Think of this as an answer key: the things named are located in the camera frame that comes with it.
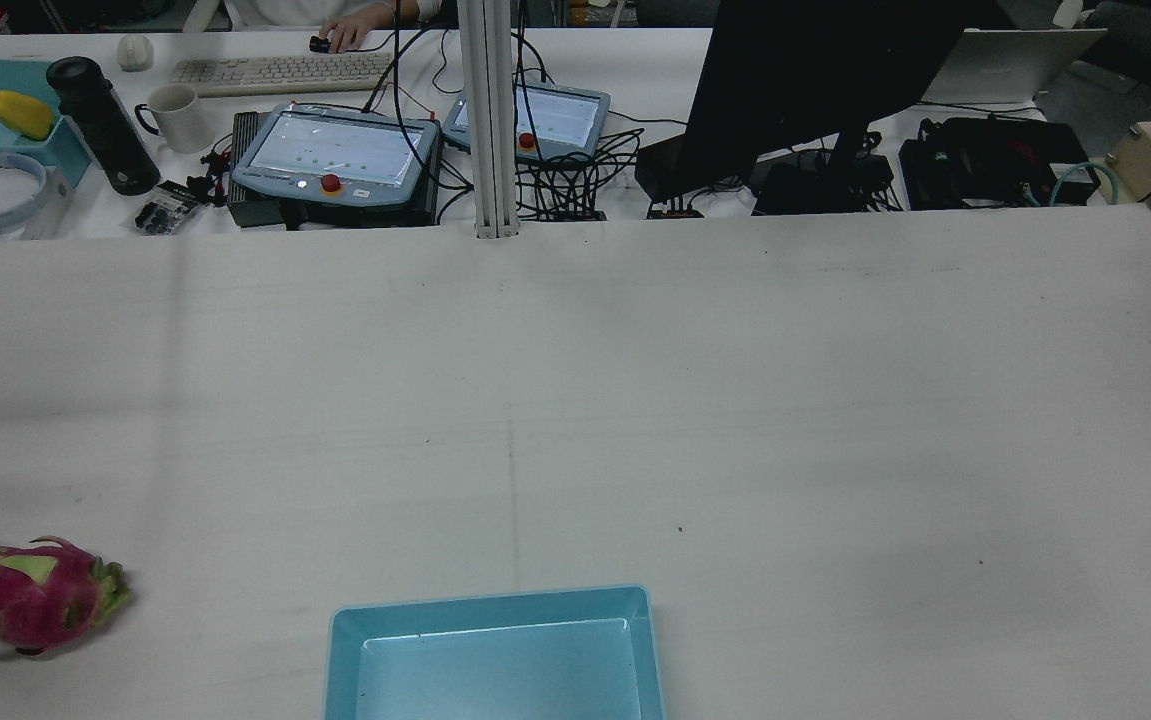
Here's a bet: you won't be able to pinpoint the pink dragon fruit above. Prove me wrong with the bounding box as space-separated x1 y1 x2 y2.
0 514 132 659

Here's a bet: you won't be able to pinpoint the small black box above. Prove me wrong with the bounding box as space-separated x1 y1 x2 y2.
633 133 706 206

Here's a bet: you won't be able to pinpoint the small grey teach pendant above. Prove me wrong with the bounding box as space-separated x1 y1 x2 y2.
441 82 612 165

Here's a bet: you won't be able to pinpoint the black power adapter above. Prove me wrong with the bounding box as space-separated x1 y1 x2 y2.
750 150 896 216

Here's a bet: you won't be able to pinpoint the large grey teach pendant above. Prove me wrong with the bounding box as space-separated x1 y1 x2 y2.
231 102 441 209

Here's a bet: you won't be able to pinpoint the light blue plastic bin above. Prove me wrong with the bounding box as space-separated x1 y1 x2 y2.
323 584 666 720

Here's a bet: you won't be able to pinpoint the black monitor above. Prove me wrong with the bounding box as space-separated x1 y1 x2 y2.
680 0 981 191

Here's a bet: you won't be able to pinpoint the person in white hoodie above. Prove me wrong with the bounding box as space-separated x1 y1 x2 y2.
223 0 423 53

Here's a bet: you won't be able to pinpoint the beige keyboard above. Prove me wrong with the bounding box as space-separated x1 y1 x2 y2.
169 52 398 98

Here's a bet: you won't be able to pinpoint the clear bag of black parts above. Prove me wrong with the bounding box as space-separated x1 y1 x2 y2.
133 180 204 237

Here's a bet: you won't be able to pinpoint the black electronics box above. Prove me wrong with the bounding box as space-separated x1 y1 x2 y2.
898 117 1103 211

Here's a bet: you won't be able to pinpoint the white mug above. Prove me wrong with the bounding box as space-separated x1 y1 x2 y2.
134 84 213 155

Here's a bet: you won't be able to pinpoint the silver laptop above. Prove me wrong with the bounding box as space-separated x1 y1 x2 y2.
920 28 1108 106

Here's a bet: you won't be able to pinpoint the black water bottle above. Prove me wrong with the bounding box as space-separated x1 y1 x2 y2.
45 56 162 197

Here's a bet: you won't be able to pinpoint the yellow fruit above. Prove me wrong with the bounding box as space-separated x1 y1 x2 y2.
0 89 57 141

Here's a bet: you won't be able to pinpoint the black cable bundle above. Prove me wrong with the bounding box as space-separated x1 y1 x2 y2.
515 125 646 221

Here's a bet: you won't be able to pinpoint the aluminium frame post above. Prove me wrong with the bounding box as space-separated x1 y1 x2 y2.
456 0 521 240

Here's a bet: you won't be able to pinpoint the black hanging cable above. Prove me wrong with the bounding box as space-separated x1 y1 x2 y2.
363 0 458 193
511 28 548 201

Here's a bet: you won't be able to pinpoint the red black wire connectors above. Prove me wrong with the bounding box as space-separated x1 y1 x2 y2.
199 140 236 206

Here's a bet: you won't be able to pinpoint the teal cable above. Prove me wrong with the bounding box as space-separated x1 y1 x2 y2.
1048 162 1121 208

